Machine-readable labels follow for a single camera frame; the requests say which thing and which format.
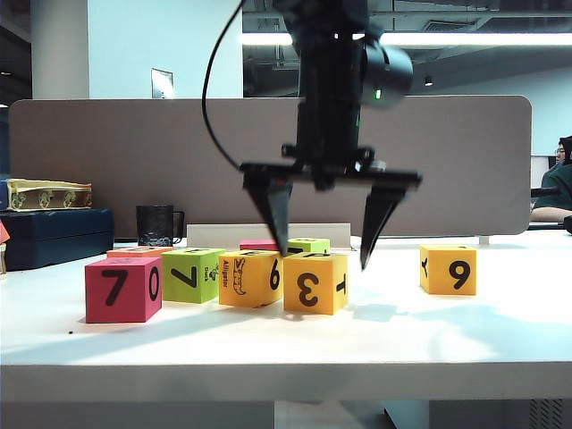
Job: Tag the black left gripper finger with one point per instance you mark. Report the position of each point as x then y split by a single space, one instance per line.
277 205
380 210

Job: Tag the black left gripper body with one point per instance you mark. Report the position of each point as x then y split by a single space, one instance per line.
328 134

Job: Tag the yellow foam block Alligator 6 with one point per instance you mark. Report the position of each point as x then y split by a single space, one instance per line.
246 279

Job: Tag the yellow foam block 3 T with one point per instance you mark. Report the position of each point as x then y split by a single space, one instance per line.
313 283

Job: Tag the green foam block Duck 7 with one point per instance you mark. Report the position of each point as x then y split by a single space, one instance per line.
187 277

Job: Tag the orange foam block number 2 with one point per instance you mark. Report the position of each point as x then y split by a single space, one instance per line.
138 252

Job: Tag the large pink block 7 0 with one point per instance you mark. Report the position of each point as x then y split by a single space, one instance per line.
120 290

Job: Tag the small pink foam block 0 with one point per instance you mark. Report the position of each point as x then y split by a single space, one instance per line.
257 244

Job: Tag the green foam block N 7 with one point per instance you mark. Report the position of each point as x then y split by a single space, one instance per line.
308 245

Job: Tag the yellow foam block Y 9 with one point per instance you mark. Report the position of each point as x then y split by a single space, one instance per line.
447 270

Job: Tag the round ceiling spotlight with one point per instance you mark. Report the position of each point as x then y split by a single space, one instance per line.
428 82

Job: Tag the black mug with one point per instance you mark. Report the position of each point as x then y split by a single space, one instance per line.
154 228

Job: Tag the brown grey desk divider panel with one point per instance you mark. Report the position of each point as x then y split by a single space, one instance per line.
134 165

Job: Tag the background computer monitor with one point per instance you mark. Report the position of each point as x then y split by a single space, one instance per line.
540 172

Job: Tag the seated person in dark top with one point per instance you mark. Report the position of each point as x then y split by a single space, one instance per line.
554 187

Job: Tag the black rounded background object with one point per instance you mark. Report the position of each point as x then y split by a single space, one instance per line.
568 224

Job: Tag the dark blue hard case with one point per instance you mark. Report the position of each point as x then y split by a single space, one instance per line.
58 237

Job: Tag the gold ornate gift box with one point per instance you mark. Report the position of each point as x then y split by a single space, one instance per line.
49 196

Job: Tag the dark grey vented cabinet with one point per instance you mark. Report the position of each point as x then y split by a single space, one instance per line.
500 415

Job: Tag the white round column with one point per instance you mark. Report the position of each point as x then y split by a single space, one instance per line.
60 49

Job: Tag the blue flat box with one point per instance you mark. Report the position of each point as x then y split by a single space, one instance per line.
3 194

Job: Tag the orange red paper object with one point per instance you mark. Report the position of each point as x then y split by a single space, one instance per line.
3 232

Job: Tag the beige wooden object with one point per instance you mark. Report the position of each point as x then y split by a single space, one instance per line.
2 263

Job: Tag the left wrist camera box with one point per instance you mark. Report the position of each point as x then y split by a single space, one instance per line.
379 165

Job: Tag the white divider foot bracket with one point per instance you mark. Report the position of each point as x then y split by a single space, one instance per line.
485 241

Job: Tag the framed wall sign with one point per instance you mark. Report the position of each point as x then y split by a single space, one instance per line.
162 83

